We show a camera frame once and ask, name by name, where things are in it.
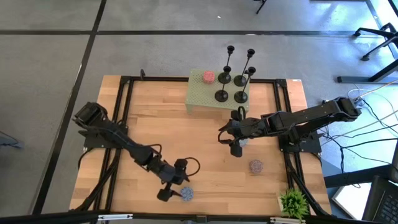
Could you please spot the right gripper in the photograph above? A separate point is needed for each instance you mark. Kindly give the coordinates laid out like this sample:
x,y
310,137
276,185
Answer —
x,y
245,129

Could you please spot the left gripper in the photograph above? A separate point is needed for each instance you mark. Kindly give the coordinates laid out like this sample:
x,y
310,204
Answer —
x,y
171,175

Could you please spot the black metal candlestick holder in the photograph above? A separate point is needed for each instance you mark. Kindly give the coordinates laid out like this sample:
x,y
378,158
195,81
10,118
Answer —
x,y
240,97
224,78
221,96
240,81

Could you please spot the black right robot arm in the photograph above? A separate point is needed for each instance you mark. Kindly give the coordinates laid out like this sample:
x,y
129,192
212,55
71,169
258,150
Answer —
x,y
311,116

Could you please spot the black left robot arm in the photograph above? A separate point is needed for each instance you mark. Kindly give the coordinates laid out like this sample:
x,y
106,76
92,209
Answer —
x,y
124,141

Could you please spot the green perforated metal shelf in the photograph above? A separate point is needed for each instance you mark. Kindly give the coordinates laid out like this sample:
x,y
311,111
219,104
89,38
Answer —
x,y
202,96

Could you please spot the green plant in white pot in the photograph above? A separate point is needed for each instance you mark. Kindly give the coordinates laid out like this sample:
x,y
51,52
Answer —
x,y
294,204

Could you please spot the black chair leg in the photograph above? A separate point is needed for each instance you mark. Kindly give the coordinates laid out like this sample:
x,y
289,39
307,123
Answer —
x,y
261,7

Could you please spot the black desk foot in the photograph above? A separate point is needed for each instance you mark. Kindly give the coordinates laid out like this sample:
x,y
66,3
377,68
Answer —
x,y
354,79

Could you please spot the black laptop stand bar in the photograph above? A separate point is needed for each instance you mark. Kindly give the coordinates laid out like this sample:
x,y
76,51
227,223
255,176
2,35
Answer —
x,y
357,175

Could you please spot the black gantry beam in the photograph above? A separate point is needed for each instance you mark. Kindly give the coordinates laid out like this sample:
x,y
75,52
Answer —
x,y
46,217

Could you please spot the white flat panel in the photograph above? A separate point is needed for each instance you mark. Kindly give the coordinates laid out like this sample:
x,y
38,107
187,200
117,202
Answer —
x,y
351,200

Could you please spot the black office chair base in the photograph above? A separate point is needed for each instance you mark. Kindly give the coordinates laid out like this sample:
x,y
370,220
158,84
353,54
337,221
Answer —
x,y
373,30

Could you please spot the black laptop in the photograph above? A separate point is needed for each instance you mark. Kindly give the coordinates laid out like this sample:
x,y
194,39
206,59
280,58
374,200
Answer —
x,y
385,205

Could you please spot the silver metal bracket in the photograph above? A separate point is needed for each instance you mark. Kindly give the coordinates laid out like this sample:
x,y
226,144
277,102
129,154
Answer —
x,y
115,217
287,220

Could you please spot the black aluminium table frame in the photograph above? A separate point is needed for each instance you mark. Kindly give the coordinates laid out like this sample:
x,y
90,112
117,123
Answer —
x,y
155,79

